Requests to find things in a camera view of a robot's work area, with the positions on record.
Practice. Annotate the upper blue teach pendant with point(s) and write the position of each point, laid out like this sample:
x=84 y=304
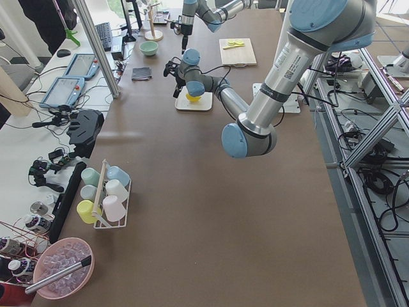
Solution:
x=82 y=65

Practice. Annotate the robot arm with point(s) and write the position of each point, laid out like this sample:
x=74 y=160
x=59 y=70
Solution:
x=213 y=19
x=314 y=27

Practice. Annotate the pink bowl of ice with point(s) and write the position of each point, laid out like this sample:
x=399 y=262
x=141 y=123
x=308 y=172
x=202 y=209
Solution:
x=57 y=257

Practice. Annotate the wooden mug tree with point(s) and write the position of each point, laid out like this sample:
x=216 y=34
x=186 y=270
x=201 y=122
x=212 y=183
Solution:
x=153 y=34

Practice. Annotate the yellow cup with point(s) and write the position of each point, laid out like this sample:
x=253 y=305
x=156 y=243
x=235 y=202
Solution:
x=84 y=210

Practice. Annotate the pink cup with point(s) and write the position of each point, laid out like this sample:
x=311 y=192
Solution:
x=113 y=208

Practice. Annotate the bamboo cutting board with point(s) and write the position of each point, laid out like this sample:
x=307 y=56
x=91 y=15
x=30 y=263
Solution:
x=237 y=57

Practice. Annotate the mint green bowl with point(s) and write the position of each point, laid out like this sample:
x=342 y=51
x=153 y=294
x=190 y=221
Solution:
x=148 y=48

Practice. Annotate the black computer mouse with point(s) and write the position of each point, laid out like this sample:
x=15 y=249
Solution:
x=63 y=53

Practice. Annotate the cream white cup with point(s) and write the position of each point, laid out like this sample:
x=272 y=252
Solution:
x=115 y=187

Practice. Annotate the black keyboard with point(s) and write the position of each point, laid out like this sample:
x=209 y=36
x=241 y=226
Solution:
x=104 y=32

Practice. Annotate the metal tongs in bowl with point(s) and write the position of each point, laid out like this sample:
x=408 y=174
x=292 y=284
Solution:
x=52 y=278

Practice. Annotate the yellow plastic knife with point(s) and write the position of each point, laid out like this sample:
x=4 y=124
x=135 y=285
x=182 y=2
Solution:
x=232 y=46

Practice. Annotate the white wire cup rack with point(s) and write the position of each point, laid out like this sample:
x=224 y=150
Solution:
x=98 y=210

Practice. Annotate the blue teach pendant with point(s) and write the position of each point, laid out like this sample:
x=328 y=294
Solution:
x=64 y=91
x=82 y=65

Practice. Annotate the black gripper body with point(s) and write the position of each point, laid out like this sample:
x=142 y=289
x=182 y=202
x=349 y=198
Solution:
x=179 y=81
x=186 y=28

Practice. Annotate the lower blue teach pendant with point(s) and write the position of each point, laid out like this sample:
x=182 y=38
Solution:
x=64 y=91

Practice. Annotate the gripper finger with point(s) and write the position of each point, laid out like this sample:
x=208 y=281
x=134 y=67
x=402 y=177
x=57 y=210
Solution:
x=177 y=91
x=183 y=46

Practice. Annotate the yellow lemon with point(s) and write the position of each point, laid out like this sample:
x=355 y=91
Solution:
x=192 y=99

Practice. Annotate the grey folded cloth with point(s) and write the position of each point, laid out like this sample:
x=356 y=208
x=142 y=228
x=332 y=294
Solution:
x=141 y=74

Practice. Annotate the mint green cup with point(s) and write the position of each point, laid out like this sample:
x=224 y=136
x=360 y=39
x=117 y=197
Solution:
x=90 y=176

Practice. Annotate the black flat bar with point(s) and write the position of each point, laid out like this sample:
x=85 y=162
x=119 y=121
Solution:
x=66 y=203

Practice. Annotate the cream rabbit print tray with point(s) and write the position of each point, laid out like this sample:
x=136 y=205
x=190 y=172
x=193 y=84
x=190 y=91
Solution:
x=202 y=103

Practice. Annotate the aluminium frame post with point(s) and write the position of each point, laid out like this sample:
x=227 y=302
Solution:
x=96 y=45

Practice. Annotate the black angular device housing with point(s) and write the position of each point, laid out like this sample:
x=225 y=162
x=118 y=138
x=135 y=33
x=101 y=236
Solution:
x=84 y=128

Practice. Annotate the light blue cup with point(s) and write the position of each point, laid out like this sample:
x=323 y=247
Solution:
x=116 y=173

